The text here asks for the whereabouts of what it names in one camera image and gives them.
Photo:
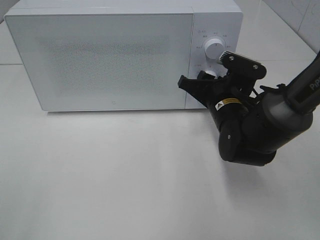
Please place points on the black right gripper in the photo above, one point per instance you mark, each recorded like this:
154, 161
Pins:
223, 100

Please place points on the white timer knob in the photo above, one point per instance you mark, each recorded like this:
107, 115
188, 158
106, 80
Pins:
211, 72

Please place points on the white microwave door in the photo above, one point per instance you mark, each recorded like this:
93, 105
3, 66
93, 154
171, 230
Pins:
104, 62

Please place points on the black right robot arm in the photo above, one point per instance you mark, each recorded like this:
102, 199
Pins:
252, 129

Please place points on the upper white power knob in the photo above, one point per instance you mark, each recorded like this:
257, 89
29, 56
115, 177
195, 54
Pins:
214, 47

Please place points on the white microwave oven body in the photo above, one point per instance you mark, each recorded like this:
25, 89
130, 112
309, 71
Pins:
210, 18

